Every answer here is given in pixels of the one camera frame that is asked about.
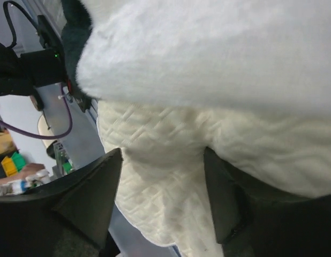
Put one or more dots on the cream yellow pillow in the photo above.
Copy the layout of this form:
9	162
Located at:
162	190

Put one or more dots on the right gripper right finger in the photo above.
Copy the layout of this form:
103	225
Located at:
252	218

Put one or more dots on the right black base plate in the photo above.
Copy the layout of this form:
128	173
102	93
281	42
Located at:
47	66

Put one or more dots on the black white checkered pillowcase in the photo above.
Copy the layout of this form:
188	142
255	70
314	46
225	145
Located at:
253	55

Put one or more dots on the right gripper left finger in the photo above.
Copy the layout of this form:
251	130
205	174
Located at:
67	217

